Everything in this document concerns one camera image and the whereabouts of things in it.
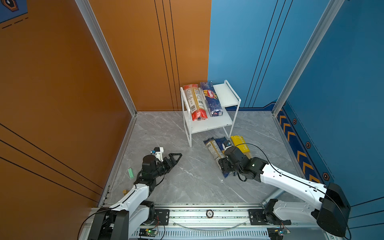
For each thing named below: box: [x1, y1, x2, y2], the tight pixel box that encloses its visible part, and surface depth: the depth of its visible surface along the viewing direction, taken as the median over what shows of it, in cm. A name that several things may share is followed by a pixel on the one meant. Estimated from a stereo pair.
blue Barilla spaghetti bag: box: [200, 81, 223, 117], surface depth 77 cm
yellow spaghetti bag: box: [230, 135, 252, 160], surface depth 98 cm
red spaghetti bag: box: [183, 84, 208, 122], surface depth 76 cm
